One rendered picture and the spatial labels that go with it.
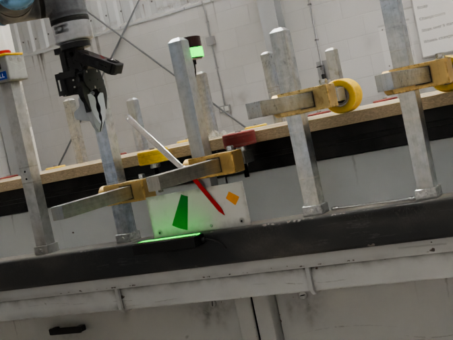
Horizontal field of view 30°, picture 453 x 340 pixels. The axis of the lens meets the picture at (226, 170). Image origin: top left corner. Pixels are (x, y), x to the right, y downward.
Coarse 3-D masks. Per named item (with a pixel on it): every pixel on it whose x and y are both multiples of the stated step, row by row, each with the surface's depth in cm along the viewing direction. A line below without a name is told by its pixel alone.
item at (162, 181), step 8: (248, 152) 203; (208, 160) 190; (216, 160) 189; (248, 160) 202; (184, 168) 176; (192, 168) 179; (200, 168) 182; (208, 168) 185; (216, 168) 188; (152, 176) 167; (160, 176) 168; (168, 176) 170; (176, 176) 173; (184, 176) 176; (192, 176) 178; (200, 176) 181; (152, 184) 168; (160, 184) 167; (168, 184) 170; (176, 184) 172
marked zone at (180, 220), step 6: (180, 198) 196; (186, 198) 195; (180, 204) 196; (186, 204) 195; (180, 210) 196; (186, 210) 196; (180, 216) 197; (186, 216) 196; (174, 222) 198; (180, 222) 197; (186, 222) 196; (180, 228) 197; (186, 228) 196
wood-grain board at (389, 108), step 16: (432, 96) 185; (448, 96) 184; (352, 112) 194; (368, 112) 192; (384, 112) 191; (400, 112) 189; (256, 128) 254; (272, 128) 204; (288, 128) 202; (320, 128) 198; (176, 144) 271; (96, 160) 309; (128, 160) 224; (16, 176) 334; (48, 176) 237; (64, 176) 234; (80, 176) 232
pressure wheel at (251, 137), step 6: (240, 132) 200; (246, 132) 200; (252, 132) 201; (222, 138) 203; (228, 138) 201; (234, 138) 200; (240, 138) 200; (246, 138) 200; (252, 138) 201; (228, 144) 201; (234, 144) 200; (240, 144) 200; (246, 144) 200; (246, 168) 204; (246, 174) 204
